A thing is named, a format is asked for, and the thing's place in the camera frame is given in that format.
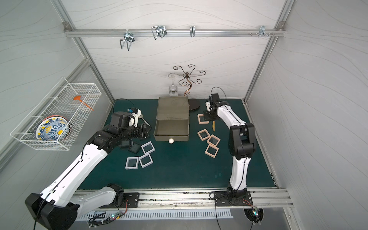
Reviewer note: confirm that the white brooch box upper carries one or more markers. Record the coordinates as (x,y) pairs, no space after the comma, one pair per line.
(148,148)

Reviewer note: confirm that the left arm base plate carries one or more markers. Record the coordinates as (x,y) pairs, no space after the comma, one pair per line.
(126,199)

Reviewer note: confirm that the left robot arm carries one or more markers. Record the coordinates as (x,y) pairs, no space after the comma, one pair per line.
(55,208)

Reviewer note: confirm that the metal double hook middle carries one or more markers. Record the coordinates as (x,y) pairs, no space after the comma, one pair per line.
(159,31)

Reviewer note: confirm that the metal double hook left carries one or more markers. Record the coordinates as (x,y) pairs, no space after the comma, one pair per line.
(127,40)

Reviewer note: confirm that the metal hook right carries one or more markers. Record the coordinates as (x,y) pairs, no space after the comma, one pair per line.
(262,33)

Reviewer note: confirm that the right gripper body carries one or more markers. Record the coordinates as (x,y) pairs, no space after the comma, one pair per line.
(209,115)

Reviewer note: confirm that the pink brooch box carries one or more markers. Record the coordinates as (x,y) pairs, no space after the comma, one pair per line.
(201,119)
(211,151)
(213,140)
(203,135)

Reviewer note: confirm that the patterned ceramic plate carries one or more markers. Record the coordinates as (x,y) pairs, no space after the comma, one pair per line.
(53,128)

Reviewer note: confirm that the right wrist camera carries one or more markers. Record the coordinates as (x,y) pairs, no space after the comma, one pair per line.
(212,103)

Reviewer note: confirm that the white brooch box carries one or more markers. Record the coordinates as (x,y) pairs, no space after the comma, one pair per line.
(145,160)
(148,148)
(132,163)

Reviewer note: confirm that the ornate metal cup stand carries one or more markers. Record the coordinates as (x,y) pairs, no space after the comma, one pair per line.
(188,81)

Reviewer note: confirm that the small metal hook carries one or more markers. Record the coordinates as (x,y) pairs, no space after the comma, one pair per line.
(192,31)

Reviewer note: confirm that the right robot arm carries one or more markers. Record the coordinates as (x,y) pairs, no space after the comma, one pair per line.
(242,141)

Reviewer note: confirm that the white ventilation grille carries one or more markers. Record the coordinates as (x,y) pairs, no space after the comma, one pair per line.
(163,214)

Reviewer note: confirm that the metal spoon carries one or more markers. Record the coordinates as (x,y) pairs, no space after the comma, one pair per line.
(142,117)

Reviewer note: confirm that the clear wine glass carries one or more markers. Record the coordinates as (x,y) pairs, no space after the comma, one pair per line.
(173,90)

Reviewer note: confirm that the white brooch box lower left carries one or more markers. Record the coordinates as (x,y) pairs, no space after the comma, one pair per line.
(132,163)

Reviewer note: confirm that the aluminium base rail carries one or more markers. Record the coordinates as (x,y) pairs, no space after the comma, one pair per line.
(202,198)

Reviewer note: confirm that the white brooch box lower right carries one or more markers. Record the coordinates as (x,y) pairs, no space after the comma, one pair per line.
(145,160)

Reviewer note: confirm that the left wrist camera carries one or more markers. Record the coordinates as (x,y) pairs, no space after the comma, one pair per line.
(136,114)

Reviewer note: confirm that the metal double hook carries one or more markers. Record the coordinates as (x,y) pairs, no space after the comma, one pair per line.
(159,31)
(127,40)

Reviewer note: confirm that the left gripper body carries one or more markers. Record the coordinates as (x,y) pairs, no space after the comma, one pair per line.
(144,130)

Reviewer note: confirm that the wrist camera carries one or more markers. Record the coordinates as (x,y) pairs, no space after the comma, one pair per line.
(212,103)
(136,114)

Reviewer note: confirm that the orange plastic spatula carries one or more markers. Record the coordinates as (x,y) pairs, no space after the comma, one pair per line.
(78,98)

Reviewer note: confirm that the aluminium overhead rail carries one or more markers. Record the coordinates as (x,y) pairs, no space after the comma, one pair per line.
(138,33)

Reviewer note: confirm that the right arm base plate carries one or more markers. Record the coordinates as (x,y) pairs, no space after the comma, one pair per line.
(232,199)

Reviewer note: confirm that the white wire basket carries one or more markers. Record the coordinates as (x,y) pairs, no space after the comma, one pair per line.
(58,102)

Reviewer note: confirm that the three-tier drawer organizer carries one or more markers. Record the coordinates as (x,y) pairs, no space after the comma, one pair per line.
(172,119)

